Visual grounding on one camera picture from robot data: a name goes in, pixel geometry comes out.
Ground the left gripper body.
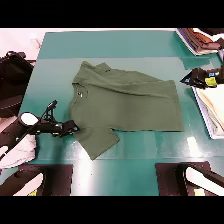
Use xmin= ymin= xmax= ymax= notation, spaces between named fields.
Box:
xmin=50 ymin=119 xmax=81 ymax=138

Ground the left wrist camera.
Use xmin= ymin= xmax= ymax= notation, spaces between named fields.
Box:
xmin=41 ymin=99 xmax=59 ymax=123

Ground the heap of clothes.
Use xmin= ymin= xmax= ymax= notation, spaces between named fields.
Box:
xmin=175 ymin=28 xmax=224 ymax=57

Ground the black garment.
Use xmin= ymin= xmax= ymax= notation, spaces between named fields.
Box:
xmin=0 ymin=50 xmax=36 ymax=118

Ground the brown garment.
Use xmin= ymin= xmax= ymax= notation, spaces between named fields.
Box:
xmin=185 ymin=28 xmax=222 ymax=52

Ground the green T-shirt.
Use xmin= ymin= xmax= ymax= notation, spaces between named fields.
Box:
xmin=68 ymin=60 xmax=185 ymax=161

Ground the white garment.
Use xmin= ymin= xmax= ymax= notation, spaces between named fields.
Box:
xmin=0 ymin=133 xmax=38 ymax=170

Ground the cream garment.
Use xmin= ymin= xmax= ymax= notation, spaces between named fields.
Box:
xmin=192 ymin=86 xmax=224 ymax=140

